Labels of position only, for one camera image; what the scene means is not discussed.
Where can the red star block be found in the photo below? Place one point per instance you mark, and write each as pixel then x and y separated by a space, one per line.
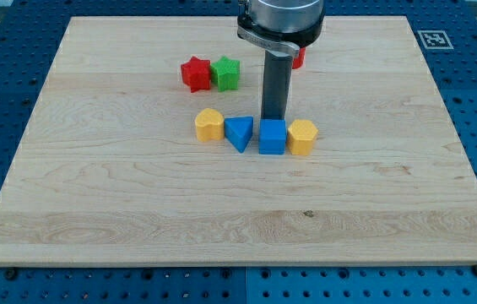
pixel 196 74

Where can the white fiducial marker tag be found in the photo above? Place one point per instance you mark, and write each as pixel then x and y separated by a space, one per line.
pixel 435 40

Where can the yellow hexagon block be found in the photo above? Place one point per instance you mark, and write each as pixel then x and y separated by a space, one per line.
pixel 301 137

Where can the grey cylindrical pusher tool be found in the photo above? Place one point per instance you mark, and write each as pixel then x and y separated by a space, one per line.
pixel 276 83

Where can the black bolt front left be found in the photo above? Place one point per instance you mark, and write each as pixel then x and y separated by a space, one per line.
pixel 10 274

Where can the light wooden board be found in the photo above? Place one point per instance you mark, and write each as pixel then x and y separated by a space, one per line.
pixel 109 172

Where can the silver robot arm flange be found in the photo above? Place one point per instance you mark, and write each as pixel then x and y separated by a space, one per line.
pixel 283 26

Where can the red block behind arm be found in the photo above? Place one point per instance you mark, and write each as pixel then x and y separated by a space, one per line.
pixel 299 60

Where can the blue triangle block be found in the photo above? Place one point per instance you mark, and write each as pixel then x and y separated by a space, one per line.
pixel 238 130

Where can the green star block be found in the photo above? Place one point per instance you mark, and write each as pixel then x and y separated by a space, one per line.
pixel 225 73

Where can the yellow heart block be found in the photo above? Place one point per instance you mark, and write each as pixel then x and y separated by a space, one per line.
pixel 209 125

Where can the blue cube block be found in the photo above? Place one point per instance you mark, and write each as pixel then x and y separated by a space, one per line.
pixel 272 137

